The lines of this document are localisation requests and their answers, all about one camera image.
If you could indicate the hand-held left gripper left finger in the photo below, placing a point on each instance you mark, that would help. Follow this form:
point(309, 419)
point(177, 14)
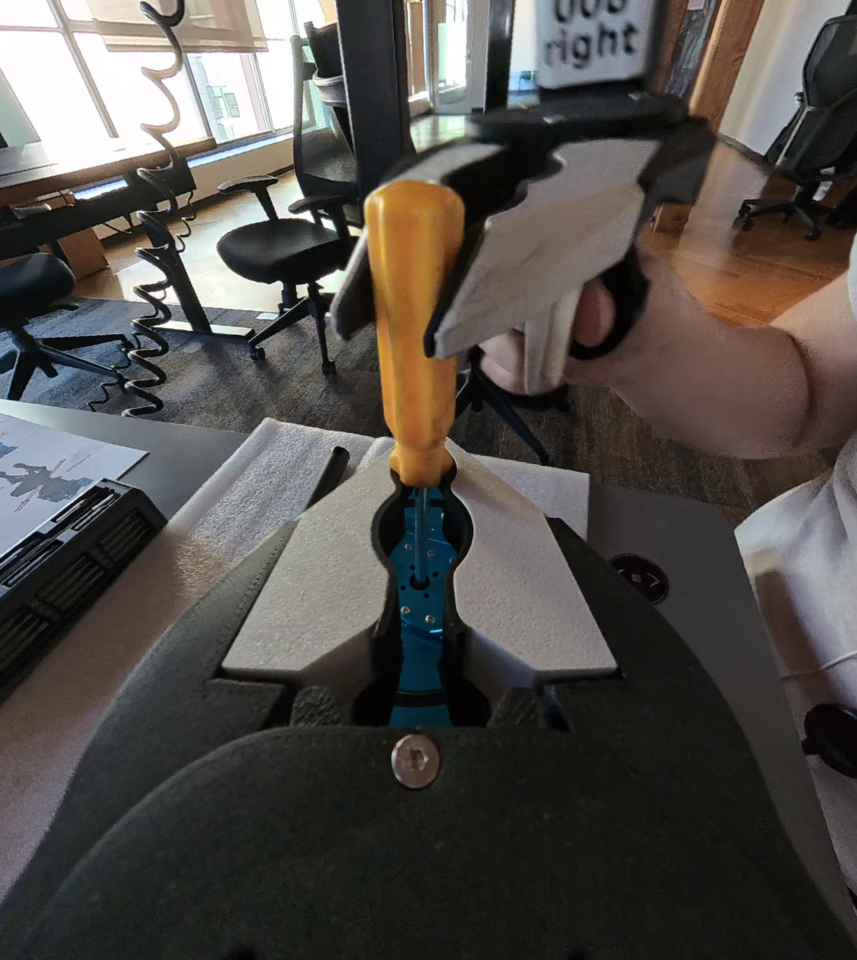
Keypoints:
point(308, 600)

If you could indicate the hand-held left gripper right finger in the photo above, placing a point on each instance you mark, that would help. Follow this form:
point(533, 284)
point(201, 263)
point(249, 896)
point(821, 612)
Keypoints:
point(533, 600)

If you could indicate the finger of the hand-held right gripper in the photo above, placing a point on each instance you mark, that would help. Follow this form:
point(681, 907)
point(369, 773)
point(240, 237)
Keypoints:
point(436, 161)
point(548, 247)

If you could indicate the blue round metal disc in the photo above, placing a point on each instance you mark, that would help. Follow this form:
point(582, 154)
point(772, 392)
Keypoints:
point(417, 652)

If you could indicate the person's right forearm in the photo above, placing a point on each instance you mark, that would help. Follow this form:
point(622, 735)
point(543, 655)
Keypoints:
point(743, 375)

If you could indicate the black round desk button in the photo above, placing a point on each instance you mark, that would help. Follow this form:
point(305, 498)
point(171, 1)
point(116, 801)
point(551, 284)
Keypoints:
point(638, 577)

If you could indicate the grey desk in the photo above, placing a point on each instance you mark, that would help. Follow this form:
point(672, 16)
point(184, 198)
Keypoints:
point(31, 787)

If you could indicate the person's right hand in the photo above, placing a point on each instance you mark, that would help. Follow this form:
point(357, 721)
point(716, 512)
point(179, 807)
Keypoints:
point(500, 367)

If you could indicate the wooden pillar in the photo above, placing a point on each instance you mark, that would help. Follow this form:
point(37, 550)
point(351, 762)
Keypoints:
point(721, 75)

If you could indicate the black office chair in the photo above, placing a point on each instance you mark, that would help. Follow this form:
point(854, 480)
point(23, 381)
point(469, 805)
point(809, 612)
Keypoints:
point(323, 165)
point(833, 97)

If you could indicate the black bit case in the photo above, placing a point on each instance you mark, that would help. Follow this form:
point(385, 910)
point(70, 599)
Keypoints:
point(38, 600)

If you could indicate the open instruction booklet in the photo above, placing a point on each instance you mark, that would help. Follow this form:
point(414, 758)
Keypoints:
point(61, 450)

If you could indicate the person's white shirt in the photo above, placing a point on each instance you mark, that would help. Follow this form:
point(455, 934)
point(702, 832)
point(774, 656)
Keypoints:
point(833, 562)

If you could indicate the cardboard box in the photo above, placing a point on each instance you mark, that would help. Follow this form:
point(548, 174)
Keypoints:
point(83, 251)

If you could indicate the dark top table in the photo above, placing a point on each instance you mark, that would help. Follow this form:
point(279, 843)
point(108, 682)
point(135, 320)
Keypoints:
point(38, 180)

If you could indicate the black stool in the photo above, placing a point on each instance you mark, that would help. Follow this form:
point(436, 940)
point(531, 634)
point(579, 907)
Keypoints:
point(8, 289)

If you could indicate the black metal post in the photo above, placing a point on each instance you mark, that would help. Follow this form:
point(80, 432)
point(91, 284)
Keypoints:
point(372, 97)

